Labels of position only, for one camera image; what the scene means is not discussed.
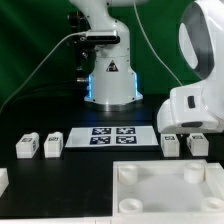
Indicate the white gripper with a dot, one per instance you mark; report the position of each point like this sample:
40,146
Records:
185,112

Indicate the white square tabletop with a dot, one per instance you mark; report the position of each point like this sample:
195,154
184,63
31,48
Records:
162,187

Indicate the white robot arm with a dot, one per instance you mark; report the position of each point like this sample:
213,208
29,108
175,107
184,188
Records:
113,83

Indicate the white marker tag plate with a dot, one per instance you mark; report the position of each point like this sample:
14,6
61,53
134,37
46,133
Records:
111,136

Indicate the white left obstacle block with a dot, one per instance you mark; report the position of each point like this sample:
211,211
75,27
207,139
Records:
4,182

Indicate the white right obstacle wall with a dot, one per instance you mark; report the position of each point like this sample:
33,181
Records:
214,177

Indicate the grey camera on base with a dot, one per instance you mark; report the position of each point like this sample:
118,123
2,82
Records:
101,37

